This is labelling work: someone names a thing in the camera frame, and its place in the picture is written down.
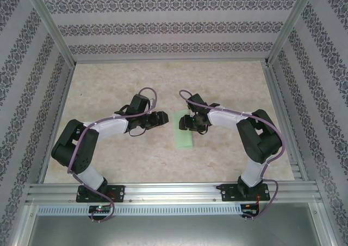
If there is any light green cloth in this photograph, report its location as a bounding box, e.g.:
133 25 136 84
173 109 195 150

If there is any grey metal panel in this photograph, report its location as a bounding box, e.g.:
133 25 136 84
16 202 335 246

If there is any left gripper thin black cable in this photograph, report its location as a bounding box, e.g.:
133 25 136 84
128 127 149 138

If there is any aluminium frame crossbar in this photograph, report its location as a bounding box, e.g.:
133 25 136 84
72 58 269 65

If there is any aluminium mounting rail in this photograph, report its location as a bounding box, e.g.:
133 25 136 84
26 182 323 205

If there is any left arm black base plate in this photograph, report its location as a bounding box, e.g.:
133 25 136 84
76 185 126 204

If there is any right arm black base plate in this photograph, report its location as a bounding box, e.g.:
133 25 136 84
221 183 270 203

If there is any aluminium side rail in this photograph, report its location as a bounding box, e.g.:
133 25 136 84
262 62 310 182
38 64 76 185

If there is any slotted grey cable duct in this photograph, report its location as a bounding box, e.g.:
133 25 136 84
36 204 243 217

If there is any aluminium frame post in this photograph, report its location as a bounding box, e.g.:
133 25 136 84
23 0 77 67
267 0 318 65

